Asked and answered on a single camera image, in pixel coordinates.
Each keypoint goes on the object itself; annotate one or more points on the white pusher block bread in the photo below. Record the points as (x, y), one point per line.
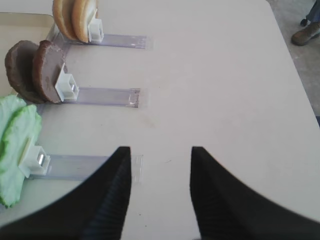
(95, 30)

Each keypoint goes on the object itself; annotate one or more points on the front brown meat patty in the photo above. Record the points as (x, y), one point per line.
(47, 64)

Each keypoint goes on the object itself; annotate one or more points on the clear bread track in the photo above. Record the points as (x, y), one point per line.
(109, 40)

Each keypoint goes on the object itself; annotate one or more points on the rear brown meat patty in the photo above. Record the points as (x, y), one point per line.
(19, 68)

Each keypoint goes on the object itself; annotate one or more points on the white pusher block patty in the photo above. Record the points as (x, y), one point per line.
(66, 86)

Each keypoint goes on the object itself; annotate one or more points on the rear bread slice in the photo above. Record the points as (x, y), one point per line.
(62, 14)

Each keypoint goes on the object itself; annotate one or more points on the brown shoe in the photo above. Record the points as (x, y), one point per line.
(302, 37)

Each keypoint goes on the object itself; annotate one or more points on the clear lettuce track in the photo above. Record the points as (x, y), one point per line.
(80, 168)

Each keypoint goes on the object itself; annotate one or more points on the brown meat patty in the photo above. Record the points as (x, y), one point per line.
(19, 68)
(47, 64)

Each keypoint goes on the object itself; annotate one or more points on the white pusher block lettuce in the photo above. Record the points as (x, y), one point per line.
(34, 160)

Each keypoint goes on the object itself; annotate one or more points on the clear patty track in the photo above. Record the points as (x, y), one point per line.
(131, 97)

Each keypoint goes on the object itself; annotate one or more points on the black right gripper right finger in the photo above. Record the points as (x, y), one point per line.
(227, 209)

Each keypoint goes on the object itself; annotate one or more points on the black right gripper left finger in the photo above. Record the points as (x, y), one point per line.
(95, 210)

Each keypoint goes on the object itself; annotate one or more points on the green lettuce leaf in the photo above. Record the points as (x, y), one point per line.
(25, 124)
(10, 111)

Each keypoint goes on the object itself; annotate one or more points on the front bread slice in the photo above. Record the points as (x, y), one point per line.
(82, 13)

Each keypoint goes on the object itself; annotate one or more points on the bread slice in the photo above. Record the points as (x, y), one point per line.
(62, 14)
(82, 13)

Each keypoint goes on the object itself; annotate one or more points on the cream plastic tray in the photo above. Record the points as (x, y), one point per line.
(15, 27)

